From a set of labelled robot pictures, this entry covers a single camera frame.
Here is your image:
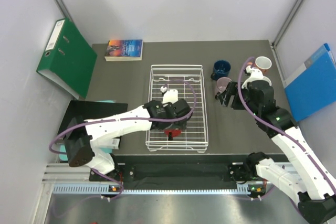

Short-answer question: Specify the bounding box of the pink floral mug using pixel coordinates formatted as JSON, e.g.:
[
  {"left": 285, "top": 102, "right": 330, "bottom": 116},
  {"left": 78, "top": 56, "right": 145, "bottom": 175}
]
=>
[{"left": 248, "top": 56, "right": 272, "bottom": 74}]

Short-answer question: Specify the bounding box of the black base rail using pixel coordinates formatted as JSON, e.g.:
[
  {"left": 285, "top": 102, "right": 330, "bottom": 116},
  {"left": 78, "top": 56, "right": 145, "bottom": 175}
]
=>
[{"left": 89, "top": 154, "right": 257, "bottom": 190}]

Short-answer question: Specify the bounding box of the dark blue mug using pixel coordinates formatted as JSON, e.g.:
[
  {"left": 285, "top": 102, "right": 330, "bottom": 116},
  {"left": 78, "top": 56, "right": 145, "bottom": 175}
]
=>
[{"left": 211, "top": 60, "right": 231, "bottom": 81}]

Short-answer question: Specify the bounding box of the lilac mug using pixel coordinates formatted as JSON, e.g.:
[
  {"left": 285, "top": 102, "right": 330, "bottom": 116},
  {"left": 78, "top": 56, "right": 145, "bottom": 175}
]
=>
[{"left": 215, "top": 77, "right": 232, "bottom": 100}]

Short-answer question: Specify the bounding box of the green lever arch binder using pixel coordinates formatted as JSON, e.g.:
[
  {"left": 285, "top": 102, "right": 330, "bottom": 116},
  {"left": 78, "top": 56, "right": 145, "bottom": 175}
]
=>
[{"left": 36, "top": 18, "right": 97, "bottom": 100}]

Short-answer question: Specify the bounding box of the black box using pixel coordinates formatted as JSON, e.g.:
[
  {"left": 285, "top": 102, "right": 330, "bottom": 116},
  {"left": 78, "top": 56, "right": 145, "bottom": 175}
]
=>
[{"left": 57, "top": 100, "right": 128, "bottom": 134}]

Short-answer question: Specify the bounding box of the white cable duct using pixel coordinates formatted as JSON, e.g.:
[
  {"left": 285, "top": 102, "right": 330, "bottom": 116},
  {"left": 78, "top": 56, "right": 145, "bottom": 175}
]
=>
[{"left": 52, "top": 184, "right": 251, "bottom": 195}]

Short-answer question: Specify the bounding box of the light blue floral mug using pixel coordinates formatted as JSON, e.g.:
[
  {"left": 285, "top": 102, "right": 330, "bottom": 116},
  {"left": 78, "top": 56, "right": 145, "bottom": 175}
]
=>
[{"left": 263, "top": 76, "right": 272, "bottom": 86}]

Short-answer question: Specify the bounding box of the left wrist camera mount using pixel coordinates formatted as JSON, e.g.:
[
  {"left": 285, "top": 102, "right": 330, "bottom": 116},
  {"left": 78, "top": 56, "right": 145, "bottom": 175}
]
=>
[{"left": 160, "top": 86, "right": 179, "bottom": 103}]

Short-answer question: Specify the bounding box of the teal notebook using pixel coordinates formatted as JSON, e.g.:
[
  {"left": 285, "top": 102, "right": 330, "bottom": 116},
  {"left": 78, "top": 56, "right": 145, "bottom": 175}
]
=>
[{"left": 59, "top": 100, "right": 116, "bottom": 162}]

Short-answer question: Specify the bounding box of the white wire dish rack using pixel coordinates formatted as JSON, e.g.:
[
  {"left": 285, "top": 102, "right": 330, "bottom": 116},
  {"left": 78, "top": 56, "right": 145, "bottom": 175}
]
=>
[{"left": 145, "top": 65, "right": 208, "bottom": 153}]

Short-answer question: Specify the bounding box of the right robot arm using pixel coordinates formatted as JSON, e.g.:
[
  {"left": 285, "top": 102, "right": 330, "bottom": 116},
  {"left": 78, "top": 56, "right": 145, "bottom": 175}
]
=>
[{"left": 215, "top": 79, "right": 335, "bottom": 223}]

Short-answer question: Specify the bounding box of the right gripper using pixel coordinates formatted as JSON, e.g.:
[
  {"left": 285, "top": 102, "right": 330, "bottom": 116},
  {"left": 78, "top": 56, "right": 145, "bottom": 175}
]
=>
[{"left": 218, "top": 81, "right": 260, "bottom": 117}]

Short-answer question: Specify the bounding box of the blue folder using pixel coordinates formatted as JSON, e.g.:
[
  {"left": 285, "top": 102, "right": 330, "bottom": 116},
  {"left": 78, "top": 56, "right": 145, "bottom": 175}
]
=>
[{"left": 285, "top": 43, "right": 335, "bottom": 121}]

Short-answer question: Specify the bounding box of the paperback book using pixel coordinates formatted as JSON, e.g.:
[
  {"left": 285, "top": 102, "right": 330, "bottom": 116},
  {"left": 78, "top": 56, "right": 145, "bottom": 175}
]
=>
[{"left": 104, "top": 39, "right": 143, "bottom": 61}]

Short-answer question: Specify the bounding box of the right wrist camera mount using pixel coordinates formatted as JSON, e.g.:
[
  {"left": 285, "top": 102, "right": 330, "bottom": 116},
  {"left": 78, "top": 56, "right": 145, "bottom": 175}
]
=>
[{"left": 241, "top": 65, "right": 264, "bottom": 89}]

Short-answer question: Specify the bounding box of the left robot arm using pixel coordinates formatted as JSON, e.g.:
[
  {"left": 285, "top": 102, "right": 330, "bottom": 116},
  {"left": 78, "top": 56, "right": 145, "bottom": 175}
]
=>
[{"left": 65, "top": 99, "right": 192, "bottom": 180}]

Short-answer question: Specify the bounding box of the red mug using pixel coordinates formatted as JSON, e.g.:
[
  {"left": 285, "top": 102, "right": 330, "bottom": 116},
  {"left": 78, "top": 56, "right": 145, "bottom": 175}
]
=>
[{"left": 164, "top": 129, "right": 182, "bottom": 141}]

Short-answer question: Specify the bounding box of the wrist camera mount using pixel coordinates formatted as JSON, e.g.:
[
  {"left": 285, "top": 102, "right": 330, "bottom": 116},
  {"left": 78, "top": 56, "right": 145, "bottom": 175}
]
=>
[
  {"left": 160, "top": 86, "right": 179, "bottom": 103},
  {"left": 241, "top": 65, "right": 264, "bottom": 89}
]

